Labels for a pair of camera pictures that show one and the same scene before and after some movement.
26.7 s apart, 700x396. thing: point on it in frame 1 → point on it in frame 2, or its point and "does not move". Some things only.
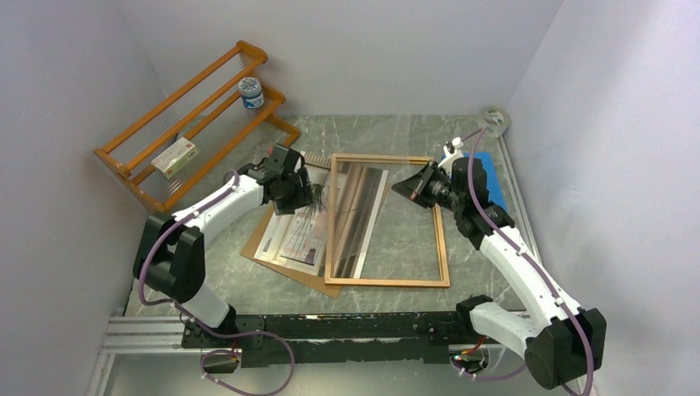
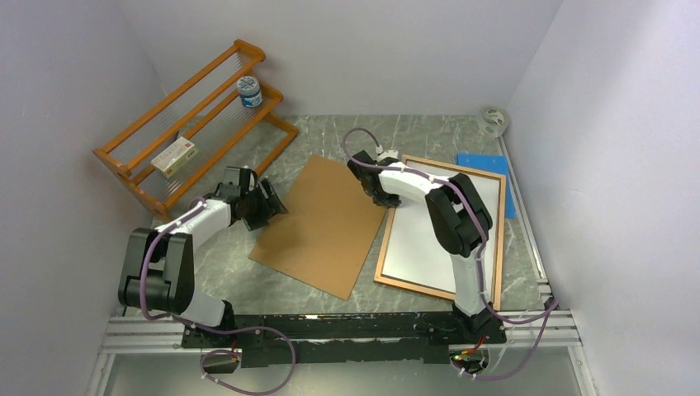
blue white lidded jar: (251, 91) does not move
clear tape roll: (494, 122) does not move
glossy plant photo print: (298, 241) → (417, 253)
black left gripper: (303, 198) → (270, 206)
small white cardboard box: (175, 157) does not move
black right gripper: (415, 188) → (390, 201)
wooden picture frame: (329, 278) → (431, 290)
